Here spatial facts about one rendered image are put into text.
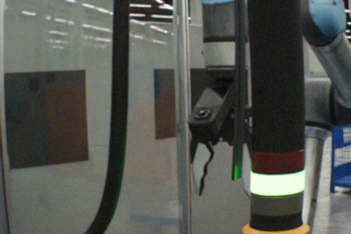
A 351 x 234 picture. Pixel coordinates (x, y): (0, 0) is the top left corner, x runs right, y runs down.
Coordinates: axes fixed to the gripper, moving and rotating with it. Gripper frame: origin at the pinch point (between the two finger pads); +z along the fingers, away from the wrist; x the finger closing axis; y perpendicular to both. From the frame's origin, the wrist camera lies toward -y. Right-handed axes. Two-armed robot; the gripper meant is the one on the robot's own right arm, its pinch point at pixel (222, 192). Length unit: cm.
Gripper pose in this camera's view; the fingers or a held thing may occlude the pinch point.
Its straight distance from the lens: 90.0
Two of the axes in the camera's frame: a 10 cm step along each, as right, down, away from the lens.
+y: 4.6, -0.6, 8.8
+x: -8.9, 0.0, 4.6
